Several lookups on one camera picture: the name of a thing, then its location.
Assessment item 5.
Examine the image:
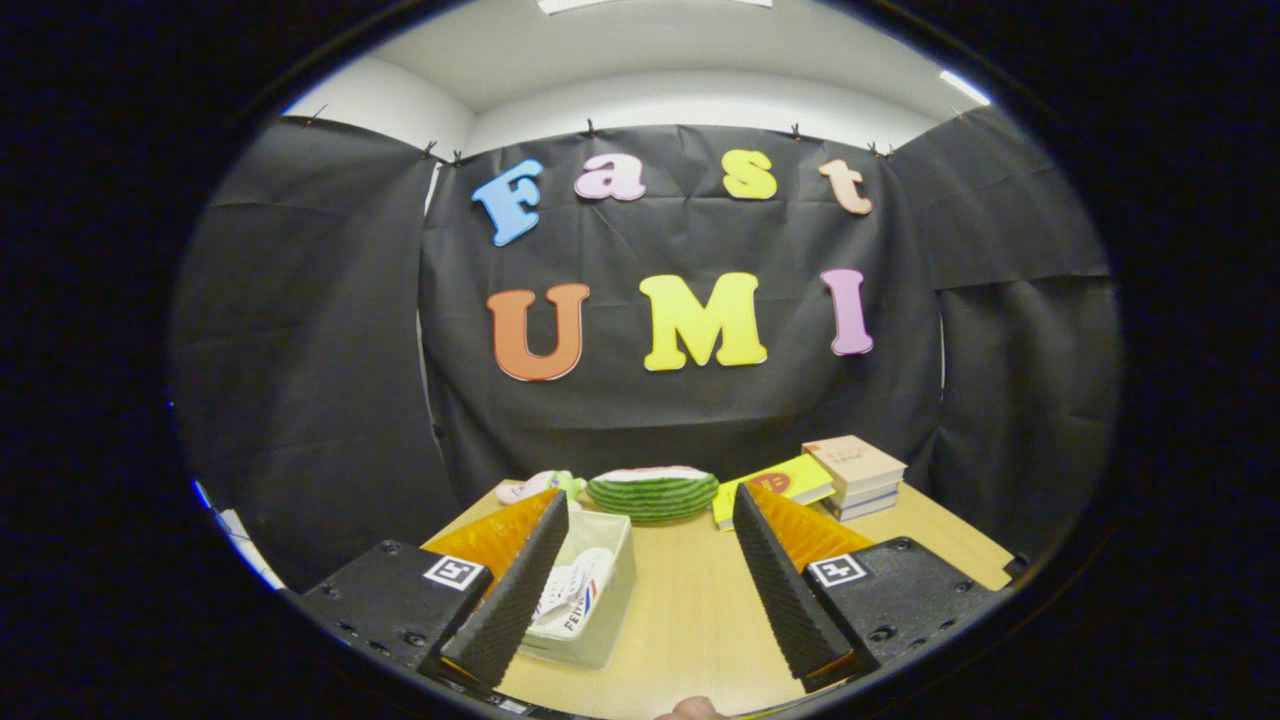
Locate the row of black cloth clips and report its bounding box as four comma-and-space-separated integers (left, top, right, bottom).
305, 103, 971, 166

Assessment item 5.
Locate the pale green fabric storage box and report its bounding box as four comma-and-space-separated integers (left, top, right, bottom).
518, 508, 638, 670

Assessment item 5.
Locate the pink and green plush toy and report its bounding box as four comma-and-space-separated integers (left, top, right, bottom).
495, 470, 588, 508

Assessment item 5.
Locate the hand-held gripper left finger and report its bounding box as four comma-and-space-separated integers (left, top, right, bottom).
298, 490, 571, 693

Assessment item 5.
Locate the watermelon slice plush toy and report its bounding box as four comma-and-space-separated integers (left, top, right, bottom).
585, 465, 721, 523

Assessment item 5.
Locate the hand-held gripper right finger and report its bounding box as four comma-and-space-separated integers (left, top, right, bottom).
732, 485, 1013, 694

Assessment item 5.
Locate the blue-grey book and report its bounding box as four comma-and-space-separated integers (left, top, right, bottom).
825, 490, 901, 522

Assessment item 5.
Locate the white book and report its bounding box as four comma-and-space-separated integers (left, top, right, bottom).
830, 478, 906, 509

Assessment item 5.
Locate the long ceiling light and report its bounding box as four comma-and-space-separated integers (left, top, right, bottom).
537, 0, 774, 15

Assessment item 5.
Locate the beige book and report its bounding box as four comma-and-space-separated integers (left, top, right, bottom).
801, 434, 908, 493

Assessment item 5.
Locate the yellow book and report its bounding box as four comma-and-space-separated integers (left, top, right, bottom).
711, 453, 837, 531

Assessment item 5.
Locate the small ceiling light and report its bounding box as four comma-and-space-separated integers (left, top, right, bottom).
938, 70, 992, 107

